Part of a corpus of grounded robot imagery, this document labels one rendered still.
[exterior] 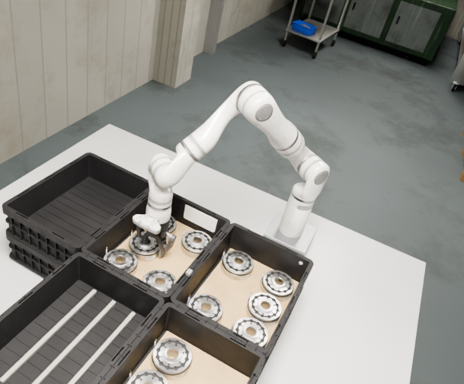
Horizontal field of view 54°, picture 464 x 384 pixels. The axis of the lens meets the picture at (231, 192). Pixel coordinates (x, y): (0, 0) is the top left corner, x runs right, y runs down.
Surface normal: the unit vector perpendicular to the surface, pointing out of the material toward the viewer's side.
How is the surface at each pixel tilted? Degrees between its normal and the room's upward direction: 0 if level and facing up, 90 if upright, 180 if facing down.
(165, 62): 90
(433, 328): 0
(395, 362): 0
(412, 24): 90
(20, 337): 0
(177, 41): 90
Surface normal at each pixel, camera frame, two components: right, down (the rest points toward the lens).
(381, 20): -0.41, 0.49
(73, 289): 0.20, -0.77
